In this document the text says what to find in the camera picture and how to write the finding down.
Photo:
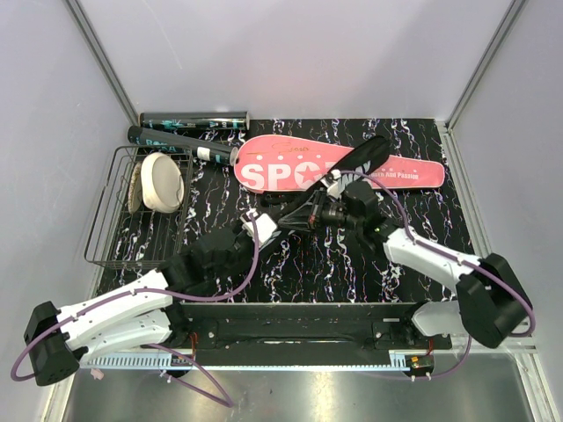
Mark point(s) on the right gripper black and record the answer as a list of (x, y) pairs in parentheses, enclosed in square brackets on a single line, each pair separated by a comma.
[(304, 218)]

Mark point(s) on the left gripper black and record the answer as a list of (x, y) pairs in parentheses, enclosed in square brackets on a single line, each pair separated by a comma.
[(249, 258)]

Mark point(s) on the pink racket cover bag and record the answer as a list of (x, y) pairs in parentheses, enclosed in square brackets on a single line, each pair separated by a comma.
[(282, 164)]

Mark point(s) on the black racket bag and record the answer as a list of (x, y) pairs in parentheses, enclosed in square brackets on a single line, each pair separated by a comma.
[(342, 199)]

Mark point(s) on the black teal shuttlecock tube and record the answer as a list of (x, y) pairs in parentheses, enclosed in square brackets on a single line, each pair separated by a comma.
[(170, 121)]

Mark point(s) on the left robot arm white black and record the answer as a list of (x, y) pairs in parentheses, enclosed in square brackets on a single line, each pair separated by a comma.
[(58, 341)]

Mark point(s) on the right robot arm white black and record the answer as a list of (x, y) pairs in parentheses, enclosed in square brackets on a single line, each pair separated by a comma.
[(490, 302)]

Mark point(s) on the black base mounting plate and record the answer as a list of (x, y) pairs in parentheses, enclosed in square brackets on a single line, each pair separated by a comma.
[(216, 334)]

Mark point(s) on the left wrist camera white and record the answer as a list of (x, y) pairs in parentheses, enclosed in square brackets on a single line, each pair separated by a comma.
[(261, 228)]

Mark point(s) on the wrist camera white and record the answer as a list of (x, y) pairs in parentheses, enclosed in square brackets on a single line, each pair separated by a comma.
[(334, 182), (261, 228)]

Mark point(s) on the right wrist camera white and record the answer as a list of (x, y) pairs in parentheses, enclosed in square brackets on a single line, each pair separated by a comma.
[(334, 182)]

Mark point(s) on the black wire basket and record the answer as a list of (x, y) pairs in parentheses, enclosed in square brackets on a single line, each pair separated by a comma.
[(125, 233)]

